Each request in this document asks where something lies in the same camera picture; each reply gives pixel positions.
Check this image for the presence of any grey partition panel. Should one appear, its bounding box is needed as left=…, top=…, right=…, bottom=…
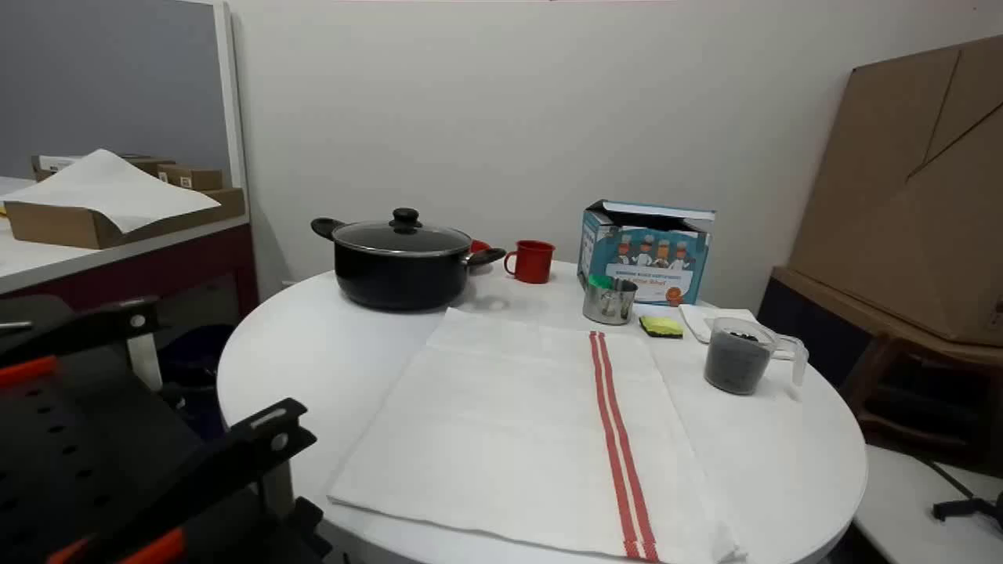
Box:
left=0, top=0, right=232, bottom=181

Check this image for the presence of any white cloth with red stripes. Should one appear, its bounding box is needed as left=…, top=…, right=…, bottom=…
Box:
left=327, top=304, right=745, bottom=564

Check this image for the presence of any black cooking pot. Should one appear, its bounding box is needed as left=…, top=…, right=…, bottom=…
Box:
left=307, top=217, right=508, bottom=312

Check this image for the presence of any blue printed cardboard box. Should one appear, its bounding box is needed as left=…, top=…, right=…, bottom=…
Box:
left=577, top=198, right=717, bottom=308

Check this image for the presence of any red mug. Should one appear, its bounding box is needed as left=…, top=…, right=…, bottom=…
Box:
left=501, top=238, right=558, bottom=285

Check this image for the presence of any large brown cardboard box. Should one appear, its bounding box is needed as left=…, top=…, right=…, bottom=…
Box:
left=788, top=34, right=1003, bottom=349

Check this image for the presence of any yellow green sponge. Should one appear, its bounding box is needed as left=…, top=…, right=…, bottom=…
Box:
left=635, top=312, right=688, bottom=342

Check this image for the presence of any white folded napkin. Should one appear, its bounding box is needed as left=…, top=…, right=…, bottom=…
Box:
left=677, top=300, right=761, bottom=346

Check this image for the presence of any white chair seat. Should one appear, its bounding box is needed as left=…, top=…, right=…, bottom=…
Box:
left=852, top=445, right=1003, bottom=564

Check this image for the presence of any desk with dark red front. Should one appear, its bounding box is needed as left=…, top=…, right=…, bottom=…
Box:
left=0, top=214, right=259, bottom=315

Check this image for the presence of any glass pot lid black knob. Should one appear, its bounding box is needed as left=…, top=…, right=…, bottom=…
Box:
left=330, top=205, right=477, bottom=259

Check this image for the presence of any shallow cardboard tray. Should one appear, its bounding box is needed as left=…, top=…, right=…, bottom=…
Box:
left=3, top=186, right=248, bottom=250

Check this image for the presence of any dark wooden shelf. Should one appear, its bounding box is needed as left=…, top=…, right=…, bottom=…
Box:
left=755, top=263, right=1003, bottom=474

